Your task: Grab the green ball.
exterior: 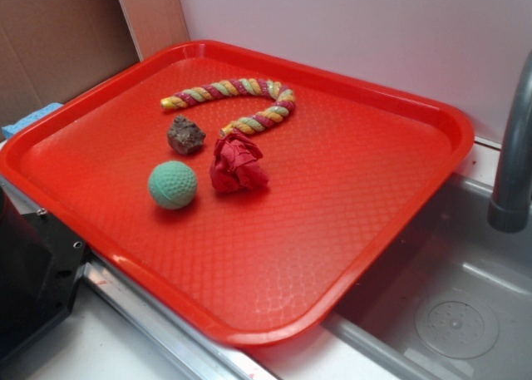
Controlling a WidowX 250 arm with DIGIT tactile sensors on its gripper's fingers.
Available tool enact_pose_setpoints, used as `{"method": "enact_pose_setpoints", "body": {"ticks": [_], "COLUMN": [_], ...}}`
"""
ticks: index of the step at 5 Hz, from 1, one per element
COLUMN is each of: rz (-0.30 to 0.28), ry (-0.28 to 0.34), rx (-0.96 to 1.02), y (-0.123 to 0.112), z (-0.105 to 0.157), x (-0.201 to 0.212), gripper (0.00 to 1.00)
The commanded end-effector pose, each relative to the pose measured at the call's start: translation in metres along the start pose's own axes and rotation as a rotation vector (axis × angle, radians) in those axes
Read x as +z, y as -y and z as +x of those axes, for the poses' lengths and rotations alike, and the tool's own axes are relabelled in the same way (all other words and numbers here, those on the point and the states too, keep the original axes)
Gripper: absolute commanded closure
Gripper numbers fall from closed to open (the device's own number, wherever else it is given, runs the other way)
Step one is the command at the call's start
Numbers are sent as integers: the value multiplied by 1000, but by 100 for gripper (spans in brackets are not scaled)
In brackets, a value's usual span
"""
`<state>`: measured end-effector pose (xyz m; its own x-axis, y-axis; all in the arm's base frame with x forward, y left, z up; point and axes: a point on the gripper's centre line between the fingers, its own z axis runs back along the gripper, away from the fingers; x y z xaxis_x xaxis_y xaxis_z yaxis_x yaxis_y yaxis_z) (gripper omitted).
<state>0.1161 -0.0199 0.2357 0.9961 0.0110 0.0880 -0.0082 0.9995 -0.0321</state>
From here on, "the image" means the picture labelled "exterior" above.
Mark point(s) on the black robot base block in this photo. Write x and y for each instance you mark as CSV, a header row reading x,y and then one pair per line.
x,y
41,264

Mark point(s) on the green textured ball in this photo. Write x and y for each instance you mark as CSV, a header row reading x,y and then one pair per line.
x,y
172,185

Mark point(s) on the red plastic tray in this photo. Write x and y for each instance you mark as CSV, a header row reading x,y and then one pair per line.
x,y
348,169

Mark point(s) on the crumpled red cloth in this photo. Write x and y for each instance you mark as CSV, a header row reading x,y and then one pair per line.
x,y
236,165

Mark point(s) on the brown rock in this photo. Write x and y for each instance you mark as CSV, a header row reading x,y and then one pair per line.
x,y
184,136

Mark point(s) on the grey toy sink basin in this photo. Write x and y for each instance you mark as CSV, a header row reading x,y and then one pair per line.
x,y
448,247

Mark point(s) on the round sink drain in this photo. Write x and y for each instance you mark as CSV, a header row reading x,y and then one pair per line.
x,y
456,326

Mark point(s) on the grey metal faucet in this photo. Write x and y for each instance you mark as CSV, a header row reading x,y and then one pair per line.
x,y
511,197

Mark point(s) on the brown cardboard box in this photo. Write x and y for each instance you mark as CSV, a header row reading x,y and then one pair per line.
x,y
54,50

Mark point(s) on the blue sponge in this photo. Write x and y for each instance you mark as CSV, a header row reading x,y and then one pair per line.
x,y
12,129

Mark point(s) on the multicolour twisted rope toy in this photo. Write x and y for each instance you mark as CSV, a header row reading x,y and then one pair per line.
x,y
283,105

